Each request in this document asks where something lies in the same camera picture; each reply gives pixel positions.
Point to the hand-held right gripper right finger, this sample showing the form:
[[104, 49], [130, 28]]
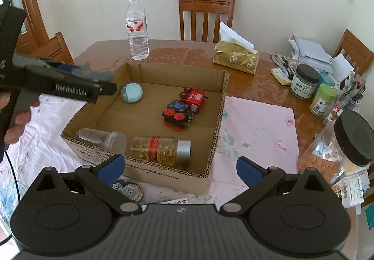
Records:
[[248, 170]]

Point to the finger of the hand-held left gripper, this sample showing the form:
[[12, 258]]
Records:
[[68, 68], [108, 89]]

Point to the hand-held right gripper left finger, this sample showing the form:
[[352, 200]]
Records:
[[112, 169]]

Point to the grey animal toy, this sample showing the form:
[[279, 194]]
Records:
[[96, 74]]

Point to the mint round case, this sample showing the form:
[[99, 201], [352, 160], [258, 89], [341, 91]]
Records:
[[133, 94]]

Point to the brown cardboard box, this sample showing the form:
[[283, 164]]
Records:
[[131, 113]]

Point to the glass jar with red label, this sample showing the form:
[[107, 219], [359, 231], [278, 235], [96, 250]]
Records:
[[157, 150]]

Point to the black toy train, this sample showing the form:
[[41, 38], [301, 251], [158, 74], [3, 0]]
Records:
[[178, 115]]

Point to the red toy train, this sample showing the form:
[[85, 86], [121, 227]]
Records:
[[198, 99]]

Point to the person's left hand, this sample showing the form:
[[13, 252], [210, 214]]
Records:
[[20, 119]]

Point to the round tape measure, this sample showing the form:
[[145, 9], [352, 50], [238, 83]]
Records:
[[131, 189]]

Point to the pink floral tablecloth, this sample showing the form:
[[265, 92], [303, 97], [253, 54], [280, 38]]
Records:
[[257, 131]]

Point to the clear plastic water bottle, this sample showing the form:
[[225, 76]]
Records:
[[137, 40]]

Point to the red white printed packet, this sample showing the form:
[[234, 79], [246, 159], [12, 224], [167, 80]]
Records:
[[181, 201]]

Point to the yellow sticky notes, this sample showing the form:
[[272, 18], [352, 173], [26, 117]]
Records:
[[280, 77]]

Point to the small black lid jar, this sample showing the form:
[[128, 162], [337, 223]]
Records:
[[302, 87]]

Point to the green lid jar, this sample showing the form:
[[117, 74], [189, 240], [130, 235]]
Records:
[[323, 100]]

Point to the white red label bottle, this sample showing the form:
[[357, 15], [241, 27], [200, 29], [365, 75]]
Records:
[[334, 113]]

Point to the pile of paper slips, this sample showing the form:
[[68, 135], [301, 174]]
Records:
[[353, 189]]

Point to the large black lid plastic jar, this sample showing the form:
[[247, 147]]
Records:
[[353, 137]]

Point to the black pen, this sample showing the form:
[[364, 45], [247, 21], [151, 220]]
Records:
[[276, 62], [283, 63], [289, 66]]

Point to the gold tissue box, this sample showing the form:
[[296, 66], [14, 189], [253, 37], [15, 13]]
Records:
[[233, 58]]

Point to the teal box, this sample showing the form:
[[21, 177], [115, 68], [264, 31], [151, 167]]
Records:
[[325, 77]]

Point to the pen holder with pens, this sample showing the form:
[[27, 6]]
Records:
[[350, 99]]

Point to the stack of white papers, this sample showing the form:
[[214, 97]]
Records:
[[309, 49]]

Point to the white envelope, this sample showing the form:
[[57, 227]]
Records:
[[341, 68]]

